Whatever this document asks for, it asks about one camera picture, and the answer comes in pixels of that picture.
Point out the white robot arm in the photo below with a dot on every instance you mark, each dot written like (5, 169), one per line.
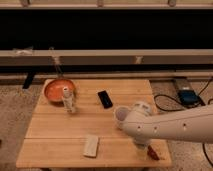
(193, 125)

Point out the blue power adapter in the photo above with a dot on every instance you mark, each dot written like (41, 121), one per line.
(188, 97)

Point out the black bracket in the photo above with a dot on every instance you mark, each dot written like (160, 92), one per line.
(28, 80)

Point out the black rectangular phone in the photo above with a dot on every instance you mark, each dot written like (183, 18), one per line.
(105, 99)

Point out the red pepper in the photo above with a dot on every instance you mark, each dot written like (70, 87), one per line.
(152, 153)

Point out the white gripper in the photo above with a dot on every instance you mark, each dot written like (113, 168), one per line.
(142, 144)

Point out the white cup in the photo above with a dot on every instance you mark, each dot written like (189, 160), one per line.
(120, 113)

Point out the orange ceramic bowl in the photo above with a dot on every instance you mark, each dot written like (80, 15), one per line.
(53, 91)

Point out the wooden table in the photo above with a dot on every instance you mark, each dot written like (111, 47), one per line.
(56, 139)

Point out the white plastic bottle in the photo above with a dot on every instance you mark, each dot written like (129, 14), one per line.
(68, 100)

